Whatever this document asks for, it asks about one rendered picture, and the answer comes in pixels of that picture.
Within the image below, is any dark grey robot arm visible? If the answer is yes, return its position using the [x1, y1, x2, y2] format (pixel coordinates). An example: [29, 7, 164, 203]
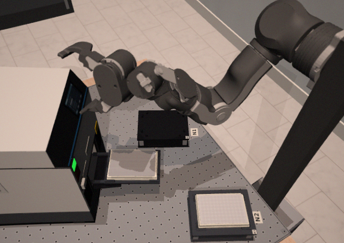
[127, 0, 344, 126]

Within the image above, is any cream label with black lettering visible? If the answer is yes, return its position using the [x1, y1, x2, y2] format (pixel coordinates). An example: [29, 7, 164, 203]
[252, 212, 263, 223]
[190, 128, 198, 136]

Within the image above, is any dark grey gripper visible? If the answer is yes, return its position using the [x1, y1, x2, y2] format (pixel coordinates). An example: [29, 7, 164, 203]
[57, 42, 137, 114]

